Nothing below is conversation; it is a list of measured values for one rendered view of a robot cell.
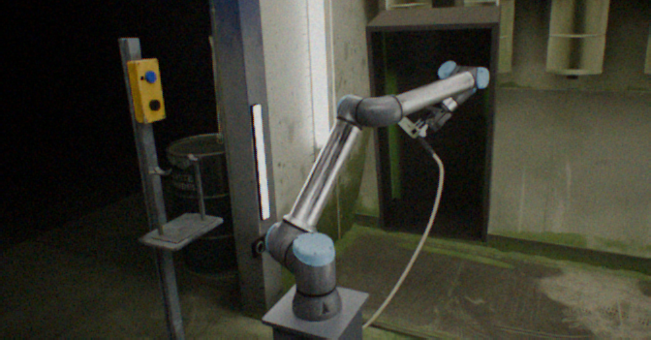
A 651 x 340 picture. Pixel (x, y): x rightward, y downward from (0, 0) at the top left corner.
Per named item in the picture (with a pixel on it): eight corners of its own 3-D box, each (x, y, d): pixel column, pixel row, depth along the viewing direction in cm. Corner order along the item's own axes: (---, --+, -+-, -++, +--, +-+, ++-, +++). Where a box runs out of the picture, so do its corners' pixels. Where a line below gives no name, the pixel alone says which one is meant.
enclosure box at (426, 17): (393, 198, 312) (383, 10, 257) (490, 206, 291) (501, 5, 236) (380, 230, 284) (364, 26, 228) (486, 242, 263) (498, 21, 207)
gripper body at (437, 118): (434, 133, 231) (453, 115, 229) (422, 120, 229) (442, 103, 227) (430, 129, 239) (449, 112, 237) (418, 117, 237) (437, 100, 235)
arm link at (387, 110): (375, 106, 174) (491, 62, 208) (354, 102, 184) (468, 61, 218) (379, 136, 179) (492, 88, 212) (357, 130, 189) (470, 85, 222)
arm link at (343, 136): (277, 267, 178) (362, 89, 184) (255, 250, 192) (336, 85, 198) (306, 277, 188) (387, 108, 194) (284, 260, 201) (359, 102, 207)
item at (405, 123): (444, 157, 226) (413, 122, 221) (436, 164, 227) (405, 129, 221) (418, 134, 273) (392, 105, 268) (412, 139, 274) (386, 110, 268)
